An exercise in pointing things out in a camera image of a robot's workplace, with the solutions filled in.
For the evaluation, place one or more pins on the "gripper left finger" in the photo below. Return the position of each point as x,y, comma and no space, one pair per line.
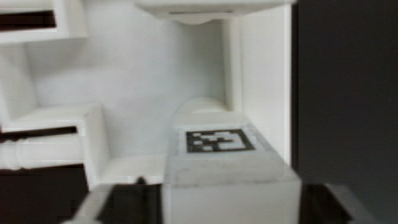
121,204

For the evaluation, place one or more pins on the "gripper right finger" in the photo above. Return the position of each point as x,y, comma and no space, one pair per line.
331,206

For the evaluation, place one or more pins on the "white chair seat block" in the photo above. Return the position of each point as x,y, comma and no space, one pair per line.
101,69

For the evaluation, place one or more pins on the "white chair leg block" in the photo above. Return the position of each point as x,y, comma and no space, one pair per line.
197,11

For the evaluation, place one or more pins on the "white leg with tag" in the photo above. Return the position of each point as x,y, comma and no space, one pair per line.
231,185

